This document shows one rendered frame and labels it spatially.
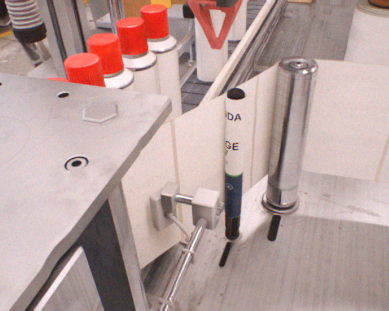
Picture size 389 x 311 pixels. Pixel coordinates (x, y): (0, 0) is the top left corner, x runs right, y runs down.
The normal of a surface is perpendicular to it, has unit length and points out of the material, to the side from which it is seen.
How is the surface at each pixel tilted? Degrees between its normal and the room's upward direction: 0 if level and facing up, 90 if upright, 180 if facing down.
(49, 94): 0
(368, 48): 91
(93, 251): 90
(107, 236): 90
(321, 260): 0
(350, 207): 0
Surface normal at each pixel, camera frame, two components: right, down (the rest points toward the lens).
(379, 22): -0.56, 0.55
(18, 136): -0.04, -0.79
